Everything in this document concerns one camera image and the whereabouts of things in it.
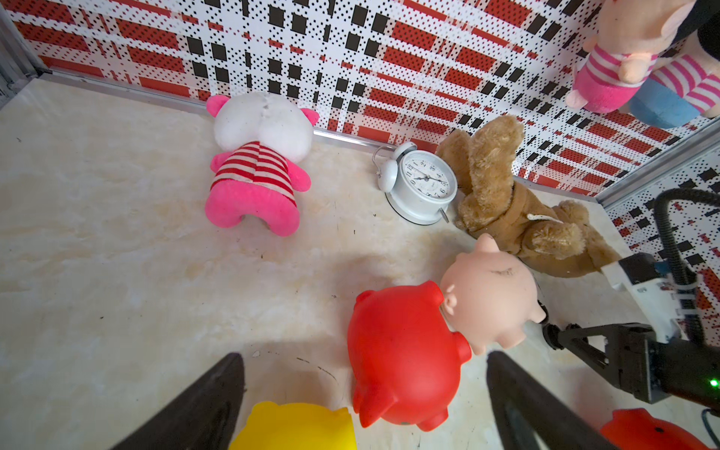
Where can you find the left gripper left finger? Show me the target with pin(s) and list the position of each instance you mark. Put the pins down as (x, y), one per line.
(203, 416)

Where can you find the hanging doll pink outfit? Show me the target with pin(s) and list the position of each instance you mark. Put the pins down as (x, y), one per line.
(630, 36)

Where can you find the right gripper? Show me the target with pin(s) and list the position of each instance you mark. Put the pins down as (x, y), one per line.
(633, 361)

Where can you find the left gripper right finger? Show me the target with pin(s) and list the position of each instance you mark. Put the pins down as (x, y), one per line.
(527, 414)

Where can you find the yellow piggy bank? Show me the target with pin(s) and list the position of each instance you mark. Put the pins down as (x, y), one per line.
(296, 426)

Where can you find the brown teddy bear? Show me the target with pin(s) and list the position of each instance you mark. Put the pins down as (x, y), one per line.
(559, 240)

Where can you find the pink white plush pig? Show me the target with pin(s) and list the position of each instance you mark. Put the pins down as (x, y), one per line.
(263, 137)

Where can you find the white alarm clock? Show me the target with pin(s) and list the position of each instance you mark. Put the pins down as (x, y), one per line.
(417, 184)

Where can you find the red piggy bank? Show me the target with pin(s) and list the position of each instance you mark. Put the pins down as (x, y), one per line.
(406, 361)
(636, 429)

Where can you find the pink piggy bank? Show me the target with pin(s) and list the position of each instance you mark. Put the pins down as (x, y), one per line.
(489, 295)

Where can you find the hanging doll blue pants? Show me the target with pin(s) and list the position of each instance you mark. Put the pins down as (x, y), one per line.
(686, 86)

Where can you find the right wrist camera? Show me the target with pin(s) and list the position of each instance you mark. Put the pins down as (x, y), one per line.
(650, 283)

